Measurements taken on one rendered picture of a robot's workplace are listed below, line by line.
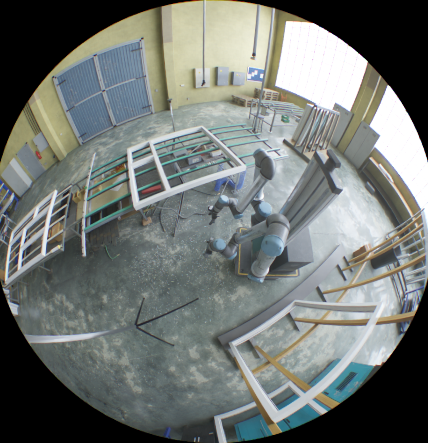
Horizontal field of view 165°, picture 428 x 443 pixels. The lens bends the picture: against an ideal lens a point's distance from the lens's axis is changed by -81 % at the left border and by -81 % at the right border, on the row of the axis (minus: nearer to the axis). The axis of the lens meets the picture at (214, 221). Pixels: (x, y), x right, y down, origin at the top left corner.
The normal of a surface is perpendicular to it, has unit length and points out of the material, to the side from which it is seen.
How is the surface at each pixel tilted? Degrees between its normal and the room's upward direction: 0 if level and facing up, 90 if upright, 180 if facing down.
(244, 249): 0
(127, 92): 90
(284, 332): 0
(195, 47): 90
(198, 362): 0
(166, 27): 90
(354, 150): 90
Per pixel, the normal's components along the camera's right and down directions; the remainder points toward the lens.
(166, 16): 0.45, 0.78
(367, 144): -0.89, 0.38
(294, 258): 0.02, -0.50
